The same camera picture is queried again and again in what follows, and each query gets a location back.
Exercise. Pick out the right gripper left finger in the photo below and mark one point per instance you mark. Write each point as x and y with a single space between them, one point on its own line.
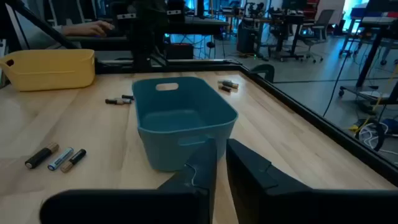
186 205

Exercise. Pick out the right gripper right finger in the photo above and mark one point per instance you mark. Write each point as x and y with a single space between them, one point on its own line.
280 205

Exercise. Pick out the small black copper battery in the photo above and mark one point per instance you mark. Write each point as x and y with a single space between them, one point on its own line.
225 89
73 160
128 97

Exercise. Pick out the large black copper battery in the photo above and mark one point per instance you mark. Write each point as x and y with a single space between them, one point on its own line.
234 84
113 101
42 155

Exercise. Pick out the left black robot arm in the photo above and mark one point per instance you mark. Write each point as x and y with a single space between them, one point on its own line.
141 40

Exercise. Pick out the teal plastic bin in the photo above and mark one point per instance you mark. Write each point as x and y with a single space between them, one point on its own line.
174 124

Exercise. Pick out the dark table clamp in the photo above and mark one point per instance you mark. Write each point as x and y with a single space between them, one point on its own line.
266 71

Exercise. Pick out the blue object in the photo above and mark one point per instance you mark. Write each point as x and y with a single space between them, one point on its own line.
390 124

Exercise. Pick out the black box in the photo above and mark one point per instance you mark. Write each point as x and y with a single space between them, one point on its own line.
179 51

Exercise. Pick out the black computer tower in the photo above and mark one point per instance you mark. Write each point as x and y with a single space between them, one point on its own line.
246 39

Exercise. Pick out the black office desk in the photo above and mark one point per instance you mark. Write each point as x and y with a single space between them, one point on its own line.
202 26

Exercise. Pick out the grey office chair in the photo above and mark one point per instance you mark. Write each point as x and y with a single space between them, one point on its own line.
318 29

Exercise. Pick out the black wheeled stand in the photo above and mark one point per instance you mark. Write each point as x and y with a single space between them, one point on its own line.
373 46

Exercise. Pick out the yellow plastic bin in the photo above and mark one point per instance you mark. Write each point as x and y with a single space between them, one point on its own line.
46 70

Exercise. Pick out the person's hand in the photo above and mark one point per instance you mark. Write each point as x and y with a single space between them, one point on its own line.
88 28

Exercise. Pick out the black diagonal rig strut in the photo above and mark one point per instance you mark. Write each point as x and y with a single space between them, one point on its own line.
40 26

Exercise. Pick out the black aluminium table frame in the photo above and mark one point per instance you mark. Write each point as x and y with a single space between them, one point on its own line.
311 115

